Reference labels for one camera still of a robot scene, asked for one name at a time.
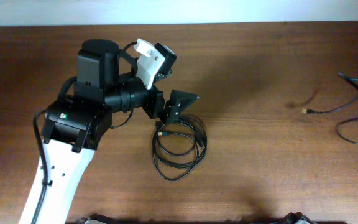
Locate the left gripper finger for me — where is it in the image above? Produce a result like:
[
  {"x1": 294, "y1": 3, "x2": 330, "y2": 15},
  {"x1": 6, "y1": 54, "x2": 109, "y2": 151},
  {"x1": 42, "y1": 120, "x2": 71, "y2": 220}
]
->
[
  {"x1": 166, "y1": 90, "x2": 200, "y2": 124},
  {"x1": 155, "y1": 69, "x2": 173, "y2": 82}
]

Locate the thick black cable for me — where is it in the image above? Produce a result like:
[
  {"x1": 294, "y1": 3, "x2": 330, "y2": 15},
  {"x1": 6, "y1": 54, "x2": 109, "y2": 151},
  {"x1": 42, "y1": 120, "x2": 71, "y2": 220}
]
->
[{"x1": 151, "y1": 114, "x2": 208, "y2": 182}]

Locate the thin black cable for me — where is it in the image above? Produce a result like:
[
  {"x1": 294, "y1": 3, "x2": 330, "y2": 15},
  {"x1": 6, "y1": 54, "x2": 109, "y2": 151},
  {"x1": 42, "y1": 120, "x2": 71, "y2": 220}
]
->
[{"x1": 301, "y1": 46, "x2": 358, "y2": 150}]

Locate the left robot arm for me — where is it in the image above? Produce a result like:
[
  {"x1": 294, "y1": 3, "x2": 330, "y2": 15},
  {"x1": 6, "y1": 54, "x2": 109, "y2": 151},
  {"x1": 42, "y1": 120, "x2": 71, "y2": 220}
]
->
[{"x1": 20, "y1": 39, "x2": 208, "y2": 223}]

